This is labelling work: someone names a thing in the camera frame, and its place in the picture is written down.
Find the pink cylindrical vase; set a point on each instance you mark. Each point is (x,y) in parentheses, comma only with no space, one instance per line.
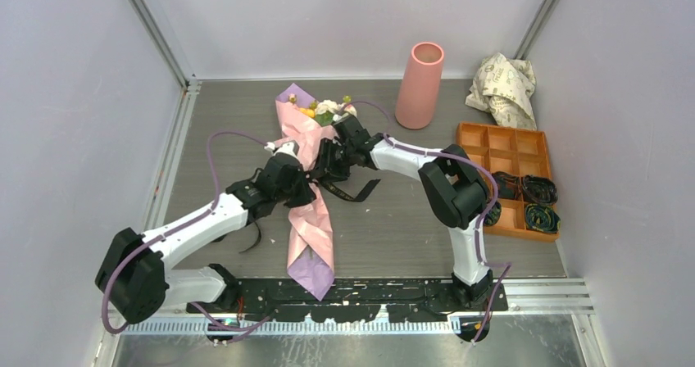
(418,94)

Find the black rolled ribbon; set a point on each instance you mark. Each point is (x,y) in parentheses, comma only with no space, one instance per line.
(538,190)

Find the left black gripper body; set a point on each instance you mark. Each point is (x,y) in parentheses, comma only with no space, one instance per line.
(296,194)

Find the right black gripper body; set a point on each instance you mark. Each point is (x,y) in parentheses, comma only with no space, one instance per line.
(336,158)

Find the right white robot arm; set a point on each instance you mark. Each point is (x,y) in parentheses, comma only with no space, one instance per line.
(453,185)

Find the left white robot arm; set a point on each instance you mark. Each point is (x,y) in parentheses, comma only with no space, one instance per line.
(138,275)

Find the dark green rolled ribbon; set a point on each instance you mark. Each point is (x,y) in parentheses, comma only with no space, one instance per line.
(542,219)

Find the pink flower bouquet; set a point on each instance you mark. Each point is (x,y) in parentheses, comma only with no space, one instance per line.
(311,249)

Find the dark rolled ribbon in tray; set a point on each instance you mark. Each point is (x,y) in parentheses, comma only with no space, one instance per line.
(508,185)

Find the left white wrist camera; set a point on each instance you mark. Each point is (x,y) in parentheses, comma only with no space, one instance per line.
(289,148)

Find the orange compartment tray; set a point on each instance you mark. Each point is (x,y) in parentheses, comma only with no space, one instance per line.
(515,151)

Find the crumpled printed paper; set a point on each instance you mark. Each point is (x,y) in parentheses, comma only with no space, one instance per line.
(503,87)

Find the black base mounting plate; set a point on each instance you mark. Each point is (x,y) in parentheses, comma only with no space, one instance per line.
(351,306)

